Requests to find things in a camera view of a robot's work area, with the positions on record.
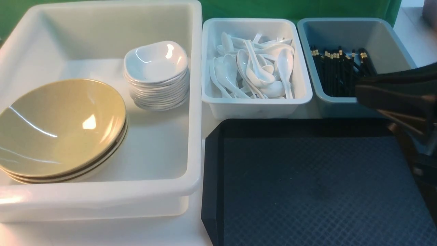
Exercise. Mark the stack of white sauce dishes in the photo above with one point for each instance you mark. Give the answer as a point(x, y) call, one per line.
point(161, 98)

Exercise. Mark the white plastic spoon bin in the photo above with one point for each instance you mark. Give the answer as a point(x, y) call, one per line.
point(223, 36)

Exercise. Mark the white soup spoon left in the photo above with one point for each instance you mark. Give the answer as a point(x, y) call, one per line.
point(226, 72)

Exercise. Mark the white soup spoon on top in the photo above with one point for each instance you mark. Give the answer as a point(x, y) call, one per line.
point(275, 49)

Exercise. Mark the green backdrop cloth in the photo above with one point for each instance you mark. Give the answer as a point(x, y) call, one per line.
point(11, 11)

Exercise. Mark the white ceramic soup spoon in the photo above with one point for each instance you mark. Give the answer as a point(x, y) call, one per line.
point(285, 64)

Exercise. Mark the yellow-green noodle bowl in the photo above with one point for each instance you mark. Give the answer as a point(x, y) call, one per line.
point(60, 127)

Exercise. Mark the bundle of black chopsticks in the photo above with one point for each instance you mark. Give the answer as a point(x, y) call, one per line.
point(338, 71)

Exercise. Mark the white square sauce dish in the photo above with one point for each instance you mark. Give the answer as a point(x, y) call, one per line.
point(156, 62)

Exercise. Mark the white soup spoon centre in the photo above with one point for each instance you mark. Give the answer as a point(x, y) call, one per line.
point(265, 77)

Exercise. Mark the black textured serving tray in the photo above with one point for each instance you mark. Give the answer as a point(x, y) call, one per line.
point(314, 182)

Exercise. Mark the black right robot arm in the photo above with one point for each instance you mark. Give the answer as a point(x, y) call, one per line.
point(409, 99)

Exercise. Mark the blue-grey chopstick bin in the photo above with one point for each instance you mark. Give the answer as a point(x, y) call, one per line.
point(384, 48)

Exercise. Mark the large white plastic tub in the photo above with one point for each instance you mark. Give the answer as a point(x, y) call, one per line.
point(158, 165)

